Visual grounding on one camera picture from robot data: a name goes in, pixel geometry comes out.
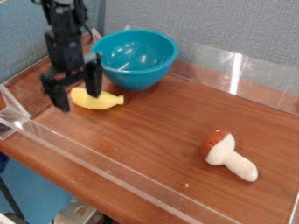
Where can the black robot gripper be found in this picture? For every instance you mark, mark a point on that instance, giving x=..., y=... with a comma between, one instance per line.
x=71, y=64

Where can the yellow toy banana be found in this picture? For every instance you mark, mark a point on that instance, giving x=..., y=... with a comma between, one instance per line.
x=105, y=101

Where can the blue plastic bowl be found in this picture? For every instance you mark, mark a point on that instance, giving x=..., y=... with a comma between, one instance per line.
x=136, y=57

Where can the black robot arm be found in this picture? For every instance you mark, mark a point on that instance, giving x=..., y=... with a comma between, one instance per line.
x=64, y=5

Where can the brown white toy mushroom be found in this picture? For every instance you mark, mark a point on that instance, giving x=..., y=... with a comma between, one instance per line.
x=218, y=149

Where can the clear acrylic tray walls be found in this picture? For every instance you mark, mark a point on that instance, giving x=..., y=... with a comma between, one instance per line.
x=131, y=159

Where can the grey metal bracket under table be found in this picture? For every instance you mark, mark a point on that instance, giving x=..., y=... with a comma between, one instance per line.
x=79, y=213

